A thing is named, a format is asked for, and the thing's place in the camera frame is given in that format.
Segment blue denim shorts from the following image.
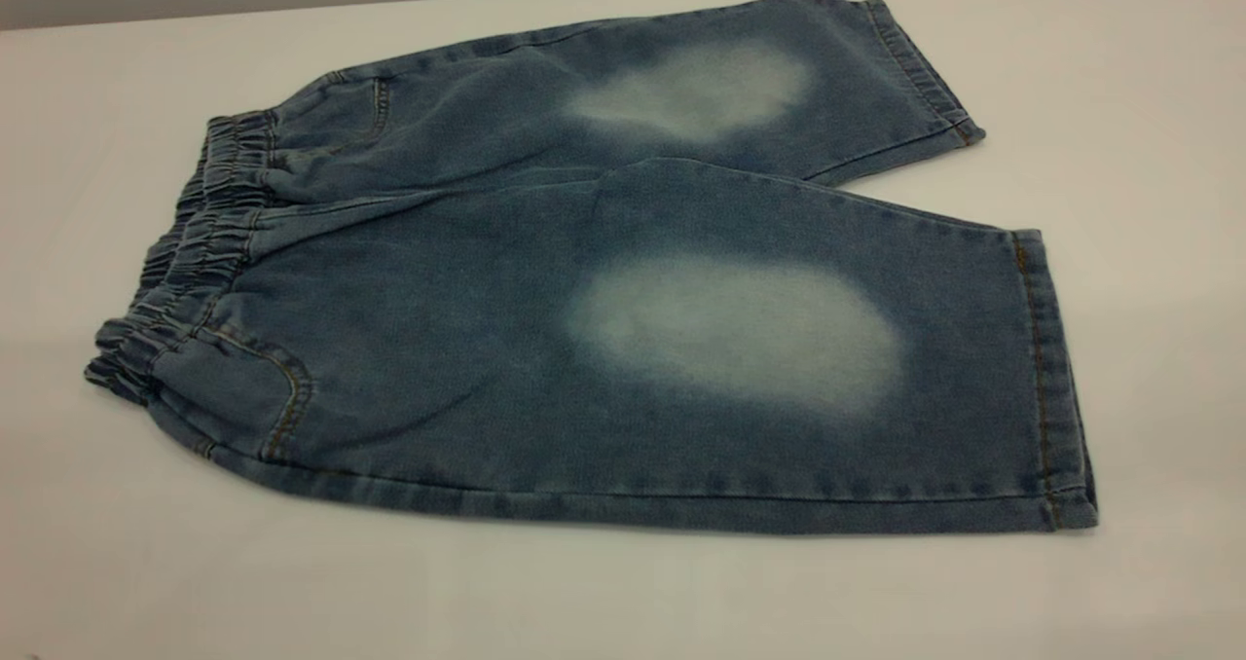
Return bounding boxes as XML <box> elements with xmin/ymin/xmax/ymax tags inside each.
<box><xmin>84</xmin><ymin>0</ymin><xmax>1101</xmax><ymax>534</ymax></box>

